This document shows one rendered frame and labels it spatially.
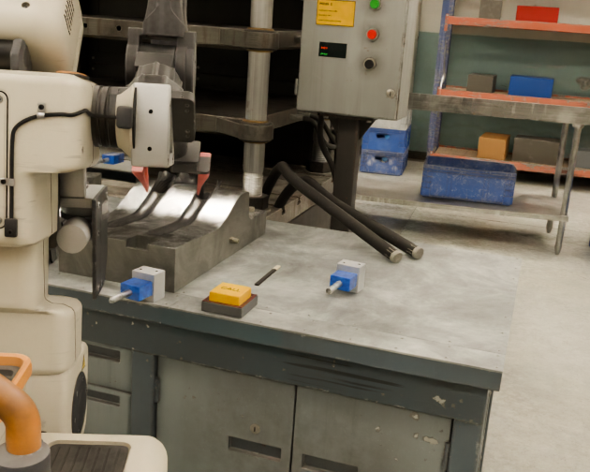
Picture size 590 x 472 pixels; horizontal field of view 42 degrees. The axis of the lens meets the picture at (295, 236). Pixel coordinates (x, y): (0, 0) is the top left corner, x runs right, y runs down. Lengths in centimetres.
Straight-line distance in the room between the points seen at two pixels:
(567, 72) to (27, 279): 723
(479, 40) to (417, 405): 680
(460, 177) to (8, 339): 425
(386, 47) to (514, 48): 587
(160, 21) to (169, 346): 64
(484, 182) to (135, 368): 385
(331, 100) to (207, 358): 99
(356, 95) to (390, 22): 22
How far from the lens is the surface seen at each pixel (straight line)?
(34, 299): 114
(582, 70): 805
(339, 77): 222
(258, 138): 215
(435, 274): 174
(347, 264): 156
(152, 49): 120
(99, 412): 169
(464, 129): 808
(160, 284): 147
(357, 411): 145
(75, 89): 102
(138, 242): 157
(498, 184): 518
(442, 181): 517
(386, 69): 218
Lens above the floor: 132
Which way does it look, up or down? 16 degrees down
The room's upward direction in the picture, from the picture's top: 4 degrees clockwise
